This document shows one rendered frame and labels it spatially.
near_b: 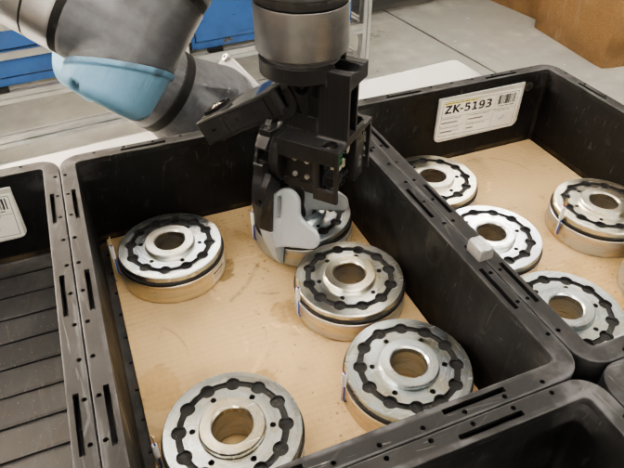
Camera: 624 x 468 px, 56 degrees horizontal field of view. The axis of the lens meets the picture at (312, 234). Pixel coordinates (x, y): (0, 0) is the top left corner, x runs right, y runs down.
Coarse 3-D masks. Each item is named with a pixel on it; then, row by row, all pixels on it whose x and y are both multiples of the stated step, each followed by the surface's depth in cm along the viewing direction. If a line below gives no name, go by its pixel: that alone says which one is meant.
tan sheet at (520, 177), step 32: (480, 160) 76; (512, 160) 76; (544, 160) 76; (480, 192) 70; (512, 192) 70; (544, 192) 70; (544, 224) 66; (544, 256) 61; (576, 256) 61; (608, 288) 58
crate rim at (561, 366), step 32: (256, 128) 63; (64, 160) 57; (96, 160) 58; (384, 160) 57; (64, 192) 53; (416, 192) 53; (448, 224) 50; (96, 288) 44; (96, 320) 41; (96, 352) 39; (544, 352) 39; (96, 384) 37; (512, 384) 37; (544, 384) 37; (96, 416) 35; (416, 416) 35; (448, 416) 35; (352, 448) 34; (384, 448) 34
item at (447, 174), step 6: (414, 168) 68; (420, 168) 68; (426, 168) 68; (432, 168) 68; (438, 168) 68; (444, 168) 68; (420, 174) 67; (438, 174) 68; (444, 174) 67; (450, 174) 67; (444, 180) 66; (450, 180) 66; (432, 186) 65; (438, 186) 65; (444, 186) 65; (450, 186) 66
